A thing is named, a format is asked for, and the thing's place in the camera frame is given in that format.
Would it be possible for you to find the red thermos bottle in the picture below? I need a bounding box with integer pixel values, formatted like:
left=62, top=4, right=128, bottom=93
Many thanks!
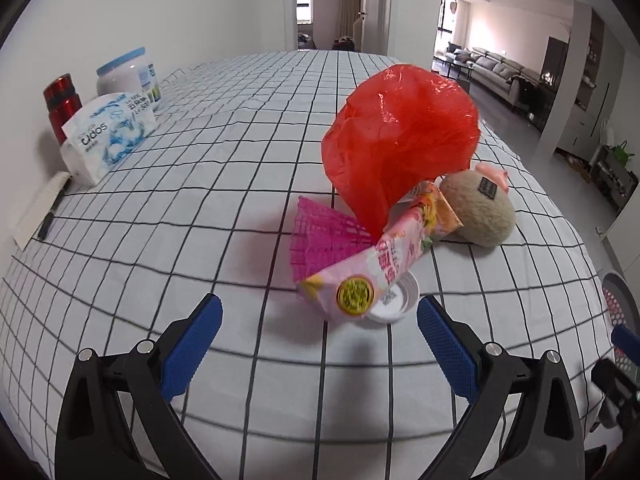
left=43, top=74, right=82, bottom=145

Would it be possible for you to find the white blue tissue pack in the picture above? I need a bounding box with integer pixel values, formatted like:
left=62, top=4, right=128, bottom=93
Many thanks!
left=60, top=92, right=156, bottom=186

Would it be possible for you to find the pink mesh net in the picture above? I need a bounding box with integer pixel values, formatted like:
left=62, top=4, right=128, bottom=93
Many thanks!
left=290, top=196, right=373, bottom=283

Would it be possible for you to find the red plastic bag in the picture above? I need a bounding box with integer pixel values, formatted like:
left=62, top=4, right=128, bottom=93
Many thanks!
left=321, top=64, right=480, bottom=240

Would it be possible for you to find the grey perforated trash basket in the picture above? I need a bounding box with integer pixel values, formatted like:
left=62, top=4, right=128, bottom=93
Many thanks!
left=601, top=272, right=639, bottom=384

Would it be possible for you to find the grey sofa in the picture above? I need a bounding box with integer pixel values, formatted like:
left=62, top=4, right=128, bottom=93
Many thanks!
left=445, top=44, right=539, bottom=110

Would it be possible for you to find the white plastic lid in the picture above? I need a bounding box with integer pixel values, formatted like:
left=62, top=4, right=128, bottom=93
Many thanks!
left=367, top=271, right=420, bottom=324

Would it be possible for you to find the white jar blue lid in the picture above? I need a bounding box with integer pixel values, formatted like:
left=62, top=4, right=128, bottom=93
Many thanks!
left=96, top=47, right=162, bottom=110

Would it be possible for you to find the white low cabinet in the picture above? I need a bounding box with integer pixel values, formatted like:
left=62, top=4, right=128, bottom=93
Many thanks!
left=603, top=188, right=640, bottom=283

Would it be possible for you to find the green bag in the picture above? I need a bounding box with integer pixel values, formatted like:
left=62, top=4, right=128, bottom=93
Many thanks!
left=612, top=140, right=634, bottom=167

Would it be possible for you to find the pink snack wrapper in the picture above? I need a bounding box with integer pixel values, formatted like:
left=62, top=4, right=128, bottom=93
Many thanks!
left=294, top=181, right=462, bottom=323

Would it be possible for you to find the beige plush ball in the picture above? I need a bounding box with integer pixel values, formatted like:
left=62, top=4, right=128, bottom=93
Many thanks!
left=439, top=168, right=516, bottom=248

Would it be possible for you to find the pink pig toy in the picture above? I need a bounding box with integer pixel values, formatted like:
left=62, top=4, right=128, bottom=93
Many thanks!
left=474, top=162, right=509, bottom=193

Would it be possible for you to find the checked white tablecloth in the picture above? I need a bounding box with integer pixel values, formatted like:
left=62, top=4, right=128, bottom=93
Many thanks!
left=0, top=50, right=622, bottom=480

